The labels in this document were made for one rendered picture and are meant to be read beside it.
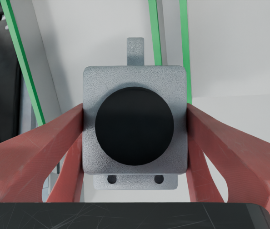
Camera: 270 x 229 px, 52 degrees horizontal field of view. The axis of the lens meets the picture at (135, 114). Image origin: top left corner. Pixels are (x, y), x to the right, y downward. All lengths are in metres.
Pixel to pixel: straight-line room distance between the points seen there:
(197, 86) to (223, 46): 0.05
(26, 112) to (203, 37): 0.25
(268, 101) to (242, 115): 0.04
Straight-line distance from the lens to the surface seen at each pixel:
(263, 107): 0.44
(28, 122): 0.40
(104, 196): 0.43
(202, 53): 0.29
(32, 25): 0.30
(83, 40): 0.29
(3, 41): 0.48
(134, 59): 0.16
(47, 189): 0.37
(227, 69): 0.29
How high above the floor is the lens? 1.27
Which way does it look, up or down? 65 degrees down
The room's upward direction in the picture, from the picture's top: 36 degrees counter-clockwise
